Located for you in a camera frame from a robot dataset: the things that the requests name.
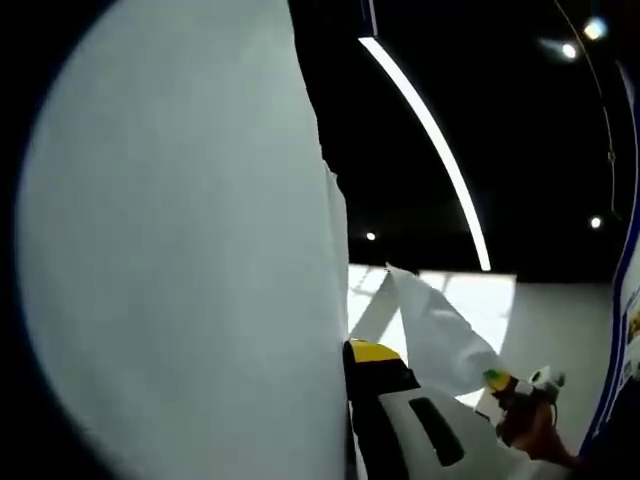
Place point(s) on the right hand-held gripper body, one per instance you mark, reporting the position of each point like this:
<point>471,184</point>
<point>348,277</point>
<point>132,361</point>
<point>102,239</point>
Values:
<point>547,382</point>

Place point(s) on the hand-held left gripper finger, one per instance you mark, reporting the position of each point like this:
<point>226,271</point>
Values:
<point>380,390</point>

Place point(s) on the single white paper sheet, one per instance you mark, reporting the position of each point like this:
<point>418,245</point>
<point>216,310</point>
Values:
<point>440,340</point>

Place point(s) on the stack of printing papers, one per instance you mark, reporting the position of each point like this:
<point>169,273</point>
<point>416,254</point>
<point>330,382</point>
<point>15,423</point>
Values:
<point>175,225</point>

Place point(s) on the person's right hand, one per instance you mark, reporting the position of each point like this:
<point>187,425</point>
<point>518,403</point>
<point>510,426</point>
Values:
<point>525,422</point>

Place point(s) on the large window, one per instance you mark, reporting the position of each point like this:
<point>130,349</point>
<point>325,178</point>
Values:
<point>480,310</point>

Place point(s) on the long ceiling light strip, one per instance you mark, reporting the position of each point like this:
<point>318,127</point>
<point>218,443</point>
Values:
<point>430,135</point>

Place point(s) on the blue white wall poster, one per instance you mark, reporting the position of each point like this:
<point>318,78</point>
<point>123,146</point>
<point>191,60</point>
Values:
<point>627,310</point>

